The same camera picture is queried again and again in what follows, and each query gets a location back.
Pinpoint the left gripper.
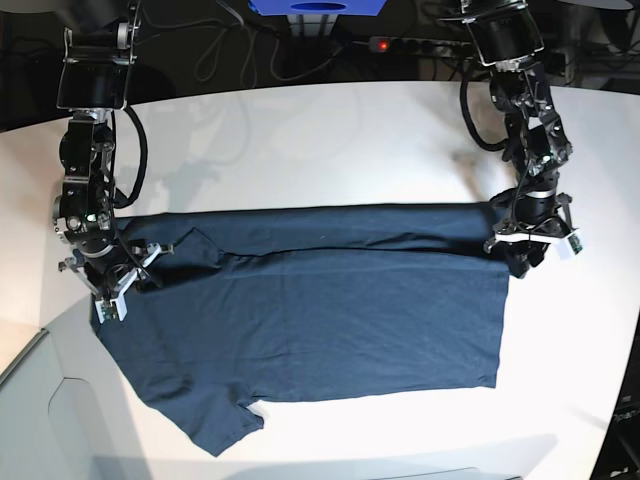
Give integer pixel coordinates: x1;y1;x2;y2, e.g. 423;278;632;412
483;193;575;279

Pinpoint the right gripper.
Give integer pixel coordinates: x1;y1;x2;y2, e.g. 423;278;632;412
58;237;173;299

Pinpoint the dark blue T-shirt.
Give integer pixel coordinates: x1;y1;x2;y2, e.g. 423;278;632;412
91;204;509;456

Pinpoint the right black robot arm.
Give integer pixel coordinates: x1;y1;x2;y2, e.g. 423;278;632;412
52;1;151;304

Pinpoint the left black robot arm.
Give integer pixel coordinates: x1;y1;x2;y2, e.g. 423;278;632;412
453;1;575;278

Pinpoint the black power strip red light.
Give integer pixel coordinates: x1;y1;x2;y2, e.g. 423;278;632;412
366;36;474;58

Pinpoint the blue plastic box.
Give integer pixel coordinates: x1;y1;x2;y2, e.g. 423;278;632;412
248;0;386;16

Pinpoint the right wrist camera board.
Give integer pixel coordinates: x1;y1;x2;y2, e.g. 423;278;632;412
94;296;127;324

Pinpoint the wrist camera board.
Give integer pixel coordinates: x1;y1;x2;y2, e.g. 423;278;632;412
94;296;127;324
556;229;584;260

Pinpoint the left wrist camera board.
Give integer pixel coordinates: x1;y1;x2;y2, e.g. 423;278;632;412
556;229;584;260

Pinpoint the grey cable behind table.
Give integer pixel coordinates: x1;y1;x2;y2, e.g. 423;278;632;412
193;19;346;84

